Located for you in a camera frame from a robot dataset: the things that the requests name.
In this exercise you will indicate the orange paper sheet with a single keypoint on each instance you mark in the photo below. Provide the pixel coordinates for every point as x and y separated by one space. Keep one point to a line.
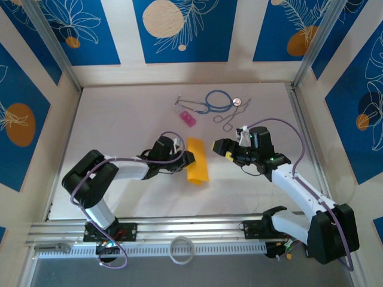
199 161

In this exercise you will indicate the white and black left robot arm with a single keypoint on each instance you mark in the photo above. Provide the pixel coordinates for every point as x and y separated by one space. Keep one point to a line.
98 179

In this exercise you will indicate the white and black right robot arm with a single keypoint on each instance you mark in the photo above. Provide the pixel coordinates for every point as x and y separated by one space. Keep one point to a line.
299 188

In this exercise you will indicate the metal surgical forceps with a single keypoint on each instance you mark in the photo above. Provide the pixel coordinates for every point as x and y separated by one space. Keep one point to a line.
234 115

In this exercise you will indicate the pink plastic box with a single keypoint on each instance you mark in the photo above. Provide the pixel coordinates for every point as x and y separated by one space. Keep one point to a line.
188 118

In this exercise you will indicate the blue stethoscope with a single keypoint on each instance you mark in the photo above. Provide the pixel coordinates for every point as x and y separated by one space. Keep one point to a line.
236 102

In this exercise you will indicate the aluminium side rail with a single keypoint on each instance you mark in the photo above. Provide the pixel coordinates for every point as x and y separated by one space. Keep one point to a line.
299 113
62 163

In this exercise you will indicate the aluminium mounting rail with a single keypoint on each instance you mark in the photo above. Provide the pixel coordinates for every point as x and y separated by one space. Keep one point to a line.
185 228

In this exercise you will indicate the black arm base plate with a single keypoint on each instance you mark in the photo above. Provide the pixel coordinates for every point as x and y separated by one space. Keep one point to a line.
249 230
128 231

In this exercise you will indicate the aluminium frame post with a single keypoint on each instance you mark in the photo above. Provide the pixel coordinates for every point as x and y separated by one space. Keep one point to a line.
54 45
317 45

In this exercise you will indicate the grey metal bracket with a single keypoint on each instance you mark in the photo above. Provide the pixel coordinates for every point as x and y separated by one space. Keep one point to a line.
60 247

